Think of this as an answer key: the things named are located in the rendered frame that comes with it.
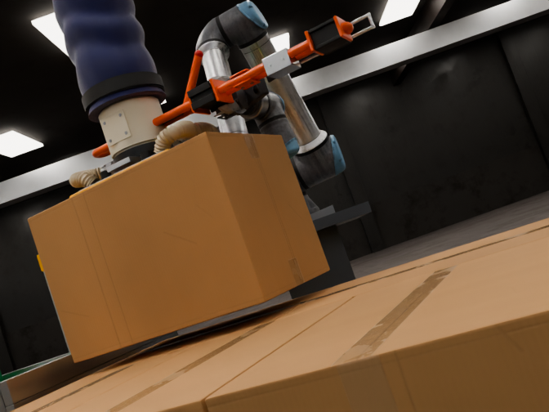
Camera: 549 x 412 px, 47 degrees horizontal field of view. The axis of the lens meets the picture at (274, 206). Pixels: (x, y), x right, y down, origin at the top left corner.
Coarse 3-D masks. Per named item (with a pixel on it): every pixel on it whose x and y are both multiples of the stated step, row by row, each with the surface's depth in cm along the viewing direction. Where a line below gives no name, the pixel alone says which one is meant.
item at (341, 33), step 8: (336, 16) 142; (320, 24) 144; (328, 24) 144; (336, 24) 142; (304, 32) 145; (312, 32) 145; (320, 32) 145; (328, 32) 144; (336, 32) 143; (344, 32) 143; (320, 40) 145; (328, 40) 144; (336, 40) 144; (344, 40) 145; (352, 40) 148; (312, 48) 145; (320, 48) 145; (328, 48) 148; (336, 48) 150
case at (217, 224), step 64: (128, 192) 150; (192, 192) 142; (256, 192) 150; (64, 256) 161; (128, 256) 152; (192, 256) 144; (256, 256) 140; (320, 256) 170; (64, 320) 163; (128, 320) 154; (192, 320) 145
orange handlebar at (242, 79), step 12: (348, 24) 143; (300, 48) 147; (240, 72) 154; (252, 72) 153; (264, 72) 156; (228, 84) 156; (240, 84) 155; (252, 84) 159; (180, 108) 162; (156, 120) 166; (96, 156) 176
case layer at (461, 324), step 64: (448, 256) 141; (512, 256) 102; (256, 320) 150; (320, 320) 107; (384, 320) 83; (448, 320) 68; (512, 320) 58; (128, 384) 113; (192, 384) 87; (256, 384) 71; (320, 384) 67; (384, 384) 64; (448, 384) 61; (512, 384) 59
